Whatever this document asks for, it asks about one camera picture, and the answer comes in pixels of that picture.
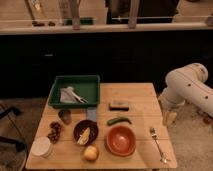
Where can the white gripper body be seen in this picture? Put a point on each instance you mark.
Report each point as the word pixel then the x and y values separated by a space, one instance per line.
pixel 170 101

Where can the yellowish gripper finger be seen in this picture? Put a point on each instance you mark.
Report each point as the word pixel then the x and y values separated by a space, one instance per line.
pixel 169 117

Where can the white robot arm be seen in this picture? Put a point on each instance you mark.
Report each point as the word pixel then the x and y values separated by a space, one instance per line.
pixel 186 84

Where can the red bowl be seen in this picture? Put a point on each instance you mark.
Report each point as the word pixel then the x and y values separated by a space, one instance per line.
pixel 120 141

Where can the dark brown bowl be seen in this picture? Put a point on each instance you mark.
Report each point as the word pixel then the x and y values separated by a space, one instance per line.
pixel 82 126

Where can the silver fork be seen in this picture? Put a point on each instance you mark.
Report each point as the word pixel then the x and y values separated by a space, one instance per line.
pixel 163 158

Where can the green cucumber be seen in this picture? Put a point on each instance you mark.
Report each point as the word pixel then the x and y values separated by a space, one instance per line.
pixel 118 120

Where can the blue grey card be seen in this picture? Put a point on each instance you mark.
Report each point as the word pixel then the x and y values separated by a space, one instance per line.
pixel 91 114

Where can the green plastic tray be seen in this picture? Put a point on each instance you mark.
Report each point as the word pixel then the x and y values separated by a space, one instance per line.
pixel 86 86

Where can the yellow apple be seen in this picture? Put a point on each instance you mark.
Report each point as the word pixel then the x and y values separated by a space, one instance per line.
pixel 91 153

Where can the yellow banana slice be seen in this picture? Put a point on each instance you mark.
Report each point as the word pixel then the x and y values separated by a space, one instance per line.
pixel 83 139

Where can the white plastic utensil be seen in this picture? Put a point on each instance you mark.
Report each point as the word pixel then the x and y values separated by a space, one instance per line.
pixel 80 99

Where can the small dark cup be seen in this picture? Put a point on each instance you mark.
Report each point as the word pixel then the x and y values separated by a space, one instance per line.
pixel 65 116

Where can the grey cloth in tray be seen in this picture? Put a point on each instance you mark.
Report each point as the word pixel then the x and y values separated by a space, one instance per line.
pixel 66 96

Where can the brown grape bunch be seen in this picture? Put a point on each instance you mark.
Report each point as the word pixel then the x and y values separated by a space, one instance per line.
pixel 54 135

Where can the white round container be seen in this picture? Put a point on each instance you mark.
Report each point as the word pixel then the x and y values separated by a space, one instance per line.
pixel 41 147

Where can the black chair base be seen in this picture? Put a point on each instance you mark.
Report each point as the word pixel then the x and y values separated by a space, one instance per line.
pixel 13 148

